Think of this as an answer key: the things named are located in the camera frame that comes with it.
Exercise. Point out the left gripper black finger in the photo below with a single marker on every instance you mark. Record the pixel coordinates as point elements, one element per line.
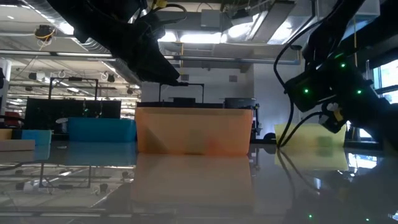
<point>158,70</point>

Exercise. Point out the tan wooden wedge block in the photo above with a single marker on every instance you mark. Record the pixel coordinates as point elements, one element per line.
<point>149,144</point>

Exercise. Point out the pale long wooden block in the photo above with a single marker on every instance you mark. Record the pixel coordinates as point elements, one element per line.
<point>17,145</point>

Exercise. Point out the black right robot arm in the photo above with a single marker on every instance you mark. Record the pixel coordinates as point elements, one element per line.
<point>323,43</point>

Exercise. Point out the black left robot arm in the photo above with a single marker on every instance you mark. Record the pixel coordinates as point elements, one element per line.
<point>87,15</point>

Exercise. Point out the ceiling light panel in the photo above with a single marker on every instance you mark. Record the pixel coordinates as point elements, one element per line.
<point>200,38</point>
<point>169,36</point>

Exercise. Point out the horizontal metal pipe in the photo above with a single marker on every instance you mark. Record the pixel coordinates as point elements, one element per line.
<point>217,58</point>

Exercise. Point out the orange plastic bin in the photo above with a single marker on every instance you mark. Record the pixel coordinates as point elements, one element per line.
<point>192,124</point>

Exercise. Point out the yellow plastic bin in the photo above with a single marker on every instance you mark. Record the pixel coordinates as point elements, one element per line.
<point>308,137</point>

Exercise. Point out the grey ceiling box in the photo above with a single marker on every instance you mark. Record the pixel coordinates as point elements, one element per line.
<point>211,18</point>

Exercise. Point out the blue plastic bin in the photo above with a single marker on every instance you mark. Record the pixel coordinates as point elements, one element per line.
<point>99,130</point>

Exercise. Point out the small black monitor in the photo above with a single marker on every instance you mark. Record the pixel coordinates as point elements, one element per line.
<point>239,103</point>

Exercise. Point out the black stand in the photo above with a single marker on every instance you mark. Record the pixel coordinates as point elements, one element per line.
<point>256,121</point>

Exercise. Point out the wide black monitor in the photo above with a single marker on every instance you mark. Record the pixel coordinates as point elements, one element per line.
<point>46,113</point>

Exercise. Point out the red object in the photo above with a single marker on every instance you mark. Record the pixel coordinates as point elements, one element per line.
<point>12,119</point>

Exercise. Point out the black metal gantry frame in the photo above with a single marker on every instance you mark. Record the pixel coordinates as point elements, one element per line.
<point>74,79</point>
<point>192,84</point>

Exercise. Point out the ribbed silver duct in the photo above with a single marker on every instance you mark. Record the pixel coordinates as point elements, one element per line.
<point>40,6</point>

